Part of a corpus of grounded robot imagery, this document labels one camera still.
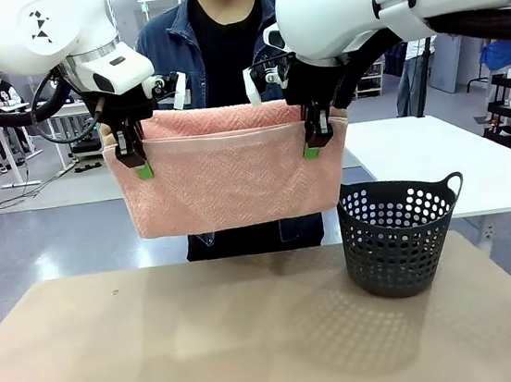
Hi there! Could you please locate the thin black cable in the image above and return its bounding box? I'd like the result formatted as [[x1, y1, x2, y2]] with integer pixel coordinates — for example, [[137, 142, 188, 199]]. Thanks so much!
[[25, 63, 108, 149]]

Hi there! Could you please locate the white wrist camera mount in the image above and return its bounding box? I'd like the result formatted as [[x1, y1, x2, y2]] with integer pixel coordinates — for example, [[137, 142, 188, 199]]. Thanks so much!
[[240, 59, 295, 110], [140, 69, 193, 115]]

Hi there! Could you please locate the dark grey perforated basket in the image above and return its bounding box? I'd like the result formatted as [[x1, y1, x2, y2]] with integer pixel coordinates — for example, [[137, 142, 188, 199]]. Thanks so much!
[[333, 168, 478, 305]]

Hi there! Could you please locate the black right arm hose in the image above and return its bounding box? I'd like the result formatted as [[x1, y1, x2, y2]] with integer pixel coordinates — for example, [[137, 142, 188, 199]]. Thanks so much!
[[322, 5, 511, 112]]

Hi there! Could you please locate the blue garment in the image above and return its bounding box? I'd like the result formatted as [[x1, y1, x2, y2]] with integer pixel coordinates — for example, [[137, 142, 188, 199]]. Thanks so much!
[[476, 38, 511, 72]]

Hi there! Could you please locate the white desk with cardboard box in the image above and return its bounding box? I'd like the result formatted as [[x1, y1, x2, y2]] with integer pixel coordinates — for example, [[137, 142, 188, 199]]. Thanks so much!
[[37, 96, 110, 177]]

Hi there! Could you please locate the person in denim jacket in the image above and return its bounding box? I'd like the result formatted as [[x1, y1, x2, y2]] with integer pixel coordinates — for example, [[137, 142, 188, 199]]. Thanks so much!
[[131, 0, 329, 266]]

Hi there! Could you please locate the person in jeans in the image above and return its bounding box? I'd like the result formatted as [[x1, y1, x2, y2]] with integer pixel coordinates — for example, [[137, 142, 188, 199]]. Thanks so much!
[[387, 35, 447, 118]]

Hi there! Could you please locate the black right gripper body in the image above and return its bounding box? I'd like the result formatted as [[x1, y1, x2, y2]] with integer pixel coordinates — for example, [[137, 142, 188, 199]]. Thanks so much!
[[277, 50, 344, 112]]

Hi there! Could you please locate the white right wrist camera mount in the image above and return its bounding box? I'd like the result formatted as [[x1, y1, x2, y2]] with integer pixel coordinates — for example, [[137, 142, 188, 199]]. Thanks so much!
[[240, 59, 295, 110]]

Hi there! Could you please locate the grey door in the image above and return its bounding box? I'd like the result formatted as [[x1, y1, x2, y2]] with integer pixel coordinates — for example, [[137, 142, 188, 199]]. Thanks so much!
[[422, 31, 468, 96]]

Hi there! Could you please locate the white table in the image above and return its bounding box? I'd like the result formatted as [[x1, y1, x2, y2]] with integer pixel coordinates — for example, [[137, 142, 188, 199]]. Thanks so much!
[[339, 103, 511, 273]]

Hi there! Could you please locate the seated person with headset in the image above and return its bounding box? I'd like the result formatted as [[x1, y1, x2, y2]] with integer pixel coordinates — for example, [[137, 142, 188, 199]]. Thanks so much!
[[0, 67, 25, 110]]

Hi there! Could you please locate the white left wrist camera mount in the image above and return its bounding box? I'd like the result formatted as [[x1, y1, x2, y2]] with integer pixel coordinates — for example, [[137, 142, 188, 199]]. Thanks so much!
[[140, 69, 193, 115]]

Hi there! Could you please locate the white shelf rack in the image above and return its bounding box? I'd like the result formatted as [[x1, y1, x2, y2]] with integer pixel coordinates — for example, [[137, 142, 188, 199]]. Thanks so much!
[[351, 61, 389, 99]]

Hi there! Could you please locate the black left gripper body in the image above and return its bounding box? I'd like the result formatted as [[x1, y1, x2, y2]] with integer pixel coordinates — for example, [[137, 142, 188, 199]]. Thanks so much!
[[80, 82, 157, 134]]

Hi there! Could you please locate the person's right gloved hand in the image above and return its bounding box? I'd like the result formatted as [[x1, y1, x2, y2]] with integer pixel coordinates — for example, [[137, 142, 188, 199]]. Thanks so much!
[[98, 122, 119, 149]]

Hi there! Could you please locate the pink terry towel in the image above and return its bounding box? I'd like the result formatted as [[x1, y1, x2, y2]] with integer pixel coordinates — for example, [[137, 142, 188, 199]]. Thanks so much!
[[96, 87, 360, 245]]

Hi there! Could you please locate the black tripod pole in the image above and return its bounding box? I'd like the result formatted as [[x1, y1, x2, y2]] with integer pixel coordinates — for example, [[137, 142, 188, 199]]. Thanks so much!
[[405, 36, 445, 119]]

